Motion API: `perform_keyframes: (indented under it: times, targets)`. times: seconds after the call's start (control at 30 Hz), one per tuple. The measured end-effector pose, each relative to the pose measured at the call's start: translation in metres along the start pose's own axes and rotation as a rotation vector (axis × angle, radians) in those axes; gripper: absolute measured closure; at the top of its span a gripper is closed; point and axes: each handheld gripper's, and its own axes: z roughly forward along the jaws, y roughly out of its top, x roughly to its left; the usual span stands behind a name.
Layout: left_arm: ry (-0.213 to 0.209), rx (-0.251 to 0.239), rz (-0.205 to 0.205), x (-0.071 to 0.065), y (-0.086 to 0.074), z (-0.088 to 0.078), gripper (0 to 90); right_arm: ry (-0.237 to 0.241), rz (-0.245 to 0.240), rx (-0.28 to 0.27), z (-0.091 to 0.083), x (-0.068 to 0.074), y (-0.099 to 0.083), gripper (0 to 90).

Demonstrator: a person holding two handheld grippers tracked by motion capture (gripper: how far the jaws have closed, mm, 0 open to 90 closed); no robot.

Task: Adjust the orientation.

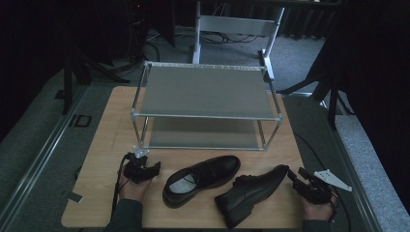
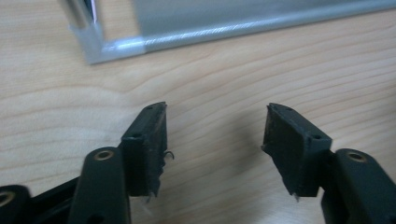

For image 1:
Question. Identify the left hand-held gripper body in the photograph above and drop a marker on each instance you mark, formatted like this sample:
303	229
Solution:
137	170

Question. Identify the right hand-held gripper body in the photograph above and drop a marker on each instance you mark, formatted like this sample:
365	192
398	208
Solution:
314	191

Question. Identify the black leather shoe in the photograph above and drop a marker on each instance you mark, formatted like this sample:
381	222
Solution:
212	172
251	193

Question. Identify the grey two-tier shoe rack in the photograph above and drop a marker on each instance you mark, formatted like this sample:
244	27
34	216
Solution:
206	92

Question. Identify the person's left hand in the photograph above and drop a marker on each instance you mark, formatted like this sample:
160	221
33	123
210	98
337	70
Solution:
133	191

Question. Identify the person's right hand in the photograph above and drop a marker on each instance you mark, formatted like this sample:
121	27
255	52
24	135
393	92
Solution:
319	212

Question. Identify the grey tape piece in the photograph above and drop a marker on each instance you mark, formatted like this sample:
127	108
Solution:
74	197

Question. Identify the black tripod stand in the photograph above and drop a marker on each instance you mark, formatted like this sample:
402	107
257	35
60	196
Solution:
67	80
332	96

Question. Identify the dark curtain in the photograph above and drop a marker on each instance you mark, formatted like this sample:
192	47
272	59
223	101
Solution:
374	64

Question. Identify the dark equipment with red light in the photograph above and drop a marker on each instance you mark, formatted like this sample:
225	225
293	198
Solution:
138	25

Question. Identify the white metal stand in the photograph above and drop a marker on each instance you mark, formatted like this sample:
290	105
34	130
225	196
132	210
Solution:
237	25

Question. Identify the aluminium rail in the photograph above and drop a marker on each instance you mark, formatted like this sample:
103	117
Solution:
42	151
351	167

